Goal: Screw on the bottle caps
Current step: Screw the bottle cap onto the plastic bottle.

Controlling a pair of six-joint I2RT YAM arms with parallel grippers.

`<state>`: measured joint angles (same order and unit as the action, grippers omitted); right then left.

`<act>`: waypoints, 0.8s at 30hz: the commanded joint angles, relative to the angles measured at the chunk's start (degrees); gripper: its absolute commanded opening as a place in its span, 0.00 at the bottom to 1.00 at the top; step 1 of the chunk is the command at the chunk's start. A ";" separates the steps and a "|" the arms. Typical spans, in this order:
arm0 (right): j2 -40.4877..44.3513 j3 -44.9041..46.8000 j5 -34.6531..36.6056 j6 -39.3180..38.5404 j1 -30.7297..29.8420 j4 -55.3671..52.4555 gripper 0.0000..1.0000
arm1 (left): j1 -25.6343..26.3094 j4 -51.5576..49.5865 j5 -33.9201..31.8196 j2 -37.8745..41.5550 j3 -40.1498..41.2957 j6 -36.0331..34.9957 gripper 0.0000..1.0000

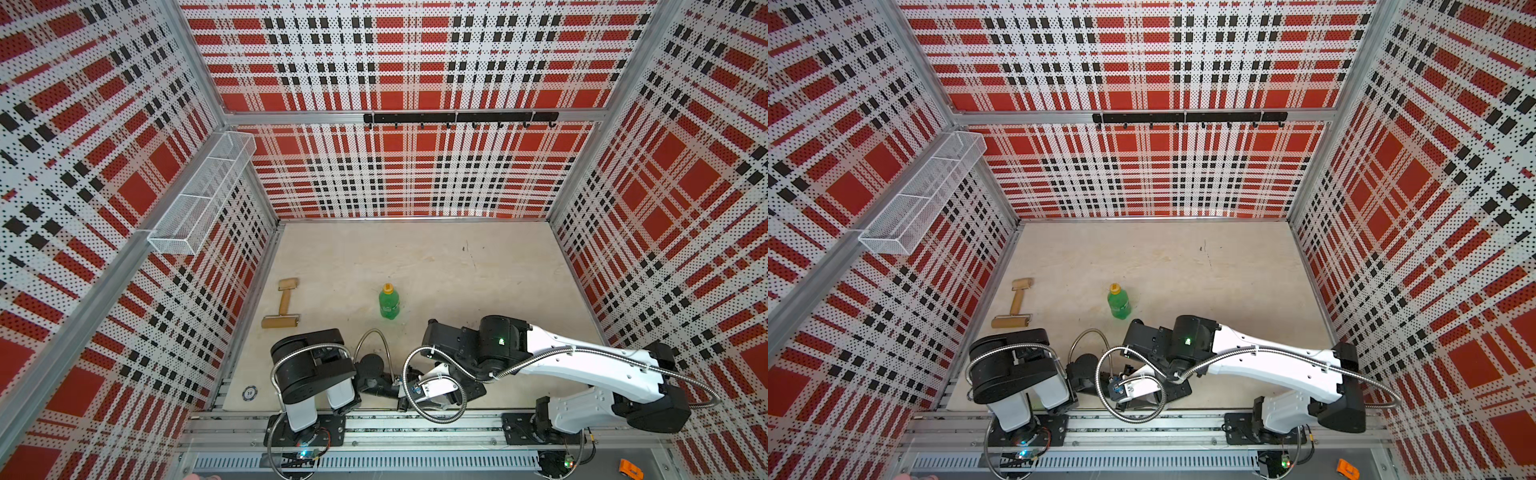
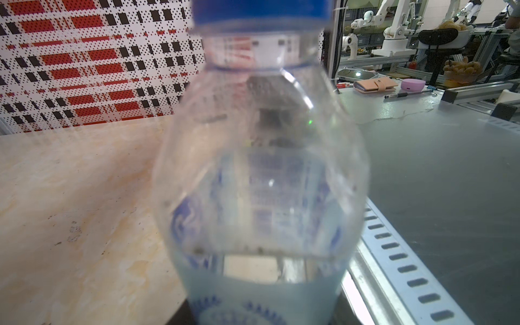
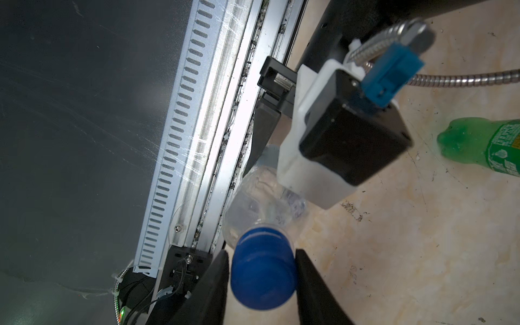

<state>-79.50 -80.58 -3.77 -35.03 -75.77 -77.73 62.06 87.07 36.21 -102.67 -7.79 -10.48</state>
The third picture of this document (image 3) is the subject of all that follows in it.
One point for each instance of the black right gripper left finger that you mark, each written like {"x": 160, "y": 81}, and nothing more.
{"x": 207, "y": 304}

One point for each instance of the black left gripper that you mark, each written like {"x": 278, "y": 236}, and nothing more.
{"x": 279, "y": 82}

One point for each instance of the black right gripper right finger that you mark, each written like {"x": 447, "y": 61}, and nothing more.
{"x": 316, "y": 304}

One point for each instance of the blue bottle cap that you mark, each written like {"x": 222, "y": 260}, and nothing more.
{"x": 264, "y": 272}

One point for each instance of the clear small water bottle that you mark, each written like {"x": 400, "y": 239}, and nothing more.
{"x": 260, "y": 201}

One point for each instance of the green plastic soda bottle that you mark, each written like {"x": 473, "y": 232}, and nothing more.
{"x": 478, "y": 141}

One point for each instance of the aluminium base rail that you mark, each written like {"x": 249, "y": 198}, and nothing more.
{"x": 208, "y": 130}

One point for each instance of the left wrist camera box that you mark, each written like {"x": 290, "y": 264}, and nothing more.
{"x": 346, "y": 126}

